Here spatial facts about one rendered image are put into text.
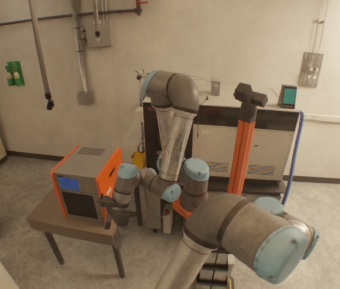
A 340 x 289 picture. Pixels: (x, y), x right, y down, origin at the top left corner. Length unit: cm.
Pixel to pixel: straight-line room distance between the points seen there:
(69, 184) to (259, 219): 136
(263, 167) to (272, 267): 161
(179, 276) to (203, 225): 15
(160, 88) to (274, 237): 63
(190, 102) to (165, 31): 206
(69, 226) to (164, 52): 210
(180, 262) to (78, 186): 115
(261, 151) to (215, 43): 141
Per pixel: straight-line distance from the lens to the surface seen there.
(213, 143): 185
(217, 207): 49
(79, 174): 155
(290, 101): 188
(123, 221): 93
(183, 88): 81
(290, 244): 45
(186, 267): 57
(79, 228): 178
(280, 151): 197
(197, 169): 102
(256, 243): 45
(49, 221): 192
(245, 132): 88
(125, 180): 88
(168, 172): 86
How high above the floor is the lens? 197
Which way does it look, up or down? 28 degrees down
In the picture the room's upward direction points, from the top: straight up
